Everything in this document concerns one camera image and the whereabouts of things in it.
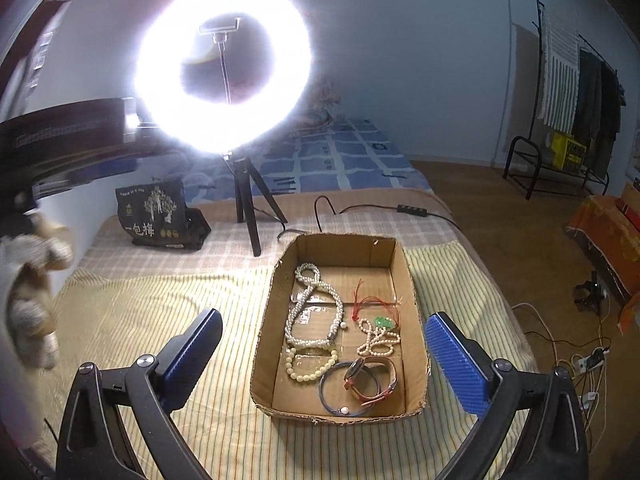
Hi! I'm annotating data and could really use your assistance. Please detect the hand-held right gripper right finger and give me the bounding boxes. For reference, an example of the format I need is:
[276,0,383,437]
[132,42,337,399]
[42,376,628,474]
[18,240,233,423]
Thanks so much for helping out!
[424,311,591,480]

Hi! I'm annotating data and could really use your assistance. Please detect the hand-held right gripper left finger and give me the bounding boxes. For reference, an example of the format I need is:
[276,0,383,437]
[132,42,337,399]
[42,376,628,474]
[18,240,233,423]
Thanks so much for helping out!
[55,308,223,480]

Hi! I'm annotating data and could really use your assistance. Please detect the red cord jade pendant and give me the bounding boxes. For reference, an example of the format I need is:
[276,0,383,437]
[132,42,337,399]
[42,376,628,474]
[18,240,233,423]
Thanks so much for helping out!
[350,280,402,333]

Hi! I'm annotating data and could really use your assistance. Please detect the cream bead bracelet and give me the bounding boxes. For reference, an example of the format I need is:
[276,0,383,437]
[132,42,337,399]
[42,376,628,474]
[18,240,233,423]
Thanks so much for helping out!
[285,346,340,382]

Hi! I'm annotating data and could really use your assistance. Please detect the gold wrist watch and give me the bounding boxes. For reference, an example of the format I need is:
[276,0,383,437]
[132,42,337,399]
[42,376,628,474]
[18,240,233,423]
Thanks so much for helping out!
[342,356,398,406]

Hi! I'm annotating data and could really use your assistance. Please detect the thick pearl rope necklace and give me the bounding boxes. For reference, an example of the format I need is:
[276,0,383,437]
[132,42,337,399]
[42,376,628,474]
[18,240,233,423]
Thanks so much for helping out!
[284,263,347,347]

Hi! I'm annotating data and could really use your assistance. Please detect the cardboard box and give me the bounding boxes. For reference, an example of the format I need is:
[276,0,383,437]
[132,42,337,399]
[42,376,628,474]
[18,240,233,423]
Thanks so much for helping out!
[250,232,431,426]

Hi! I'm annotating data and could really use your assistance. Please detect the person's left hand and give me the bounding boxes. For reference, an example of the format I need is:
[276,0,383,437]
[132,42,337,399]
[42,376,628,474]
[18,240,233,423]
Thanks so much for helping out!
[0,210,76,371]

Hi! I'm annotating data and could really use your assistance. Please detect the yellow striped cloth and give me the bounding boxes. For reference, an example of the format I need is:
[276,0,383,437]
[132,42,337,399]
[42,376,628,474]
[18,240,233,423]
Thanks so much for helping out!
[30,240,538,480]

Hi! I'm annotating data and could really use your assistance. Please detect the thin pearl strand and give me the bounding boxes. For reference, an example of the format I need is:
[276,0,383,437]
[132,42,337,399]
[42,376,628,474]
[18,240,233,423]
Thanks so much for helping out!
[356,317,402,358]

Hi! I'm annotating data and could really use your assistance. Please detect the black printed bag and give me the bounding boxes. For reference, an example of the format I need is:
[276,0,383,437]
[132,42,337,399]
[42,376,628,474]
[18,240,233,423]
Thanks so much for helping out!
[115,176,212,251]

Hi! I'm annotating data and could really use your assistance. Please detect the metal bangle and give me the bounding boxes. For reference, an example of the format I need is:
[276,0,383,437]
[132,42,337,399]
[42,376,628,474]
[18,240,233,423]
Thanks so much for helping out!
[319,360,381,417]

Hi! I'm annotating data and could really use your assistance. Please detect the white power strip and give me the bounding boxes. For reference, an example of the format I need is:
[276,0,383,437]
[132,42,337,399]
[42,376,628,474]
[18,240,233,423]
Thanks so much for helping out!
[572,347,613,376]

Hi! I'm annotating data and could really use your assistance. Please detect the black floor device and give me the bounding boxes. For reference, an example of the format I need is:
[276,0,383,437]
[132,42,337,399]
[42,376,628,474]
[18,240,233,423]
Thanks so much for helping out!
[574,271,608,316]

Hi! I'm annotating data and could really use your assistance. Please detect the black tripod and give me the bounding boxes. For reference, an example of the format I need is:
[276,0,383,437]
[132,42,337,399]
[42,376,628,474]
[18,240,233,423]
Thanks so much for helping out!
[220,150,289,258]

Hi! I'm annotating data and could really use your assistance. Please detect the phone clamp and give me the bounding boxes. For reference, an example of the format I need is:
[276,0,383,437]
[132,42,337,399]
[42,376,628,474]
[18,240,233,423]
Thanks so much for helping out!
[199,17,243,43]

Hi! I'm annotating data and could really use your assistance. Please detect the orange covered furniture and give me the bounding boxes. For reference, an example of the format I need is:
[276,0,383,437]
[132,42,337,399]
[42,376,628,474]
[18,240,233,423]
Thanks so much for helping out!
[565,182,640,336]

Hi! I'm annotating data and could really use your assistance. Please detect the black clothes rack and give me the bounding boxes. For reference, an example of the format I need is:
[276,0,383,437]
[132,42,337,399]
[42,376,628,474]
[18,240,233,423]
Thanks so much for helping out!
[502,0,626,201]

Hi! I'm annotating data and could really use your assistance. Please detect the yellow box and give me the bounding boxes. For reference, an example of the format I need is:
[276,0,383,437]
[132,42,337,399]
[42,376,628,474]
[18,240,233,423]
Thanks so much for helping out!
[550,131,588,173]

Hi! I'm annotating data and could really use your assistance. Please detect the dark hanging garment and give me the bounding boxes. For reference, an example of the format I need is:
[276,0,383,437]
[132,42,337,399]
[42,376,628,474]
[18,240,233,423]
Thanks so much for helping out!
[572,47,603,176]
[597,62,625,176]

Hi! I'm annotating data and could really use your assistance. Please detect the striped hanging towel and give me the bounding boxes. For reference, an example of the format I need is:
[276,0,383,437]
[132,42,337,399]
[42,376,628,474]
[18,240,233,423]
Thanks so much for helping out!
[542,12,582,131]

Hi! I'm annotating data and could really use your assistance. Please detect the white floor cables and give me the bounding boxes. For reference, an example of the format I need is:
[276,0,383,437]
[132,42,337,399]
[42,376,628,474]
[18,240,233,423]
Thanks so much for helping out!
[512,302,613,411]

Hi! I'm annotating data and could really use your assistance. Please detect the white ring light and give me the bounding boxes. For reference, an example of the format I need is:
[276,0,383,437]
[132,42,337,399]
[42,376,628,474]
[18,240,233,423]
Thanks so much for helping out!
[135,0,316,156]

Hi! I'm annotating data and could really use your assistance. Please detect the black ring light cable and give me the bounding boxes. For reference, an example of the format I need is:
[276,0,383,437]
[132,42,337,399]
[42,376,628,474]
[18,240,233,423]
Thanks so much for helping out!
[280,195,458,242]

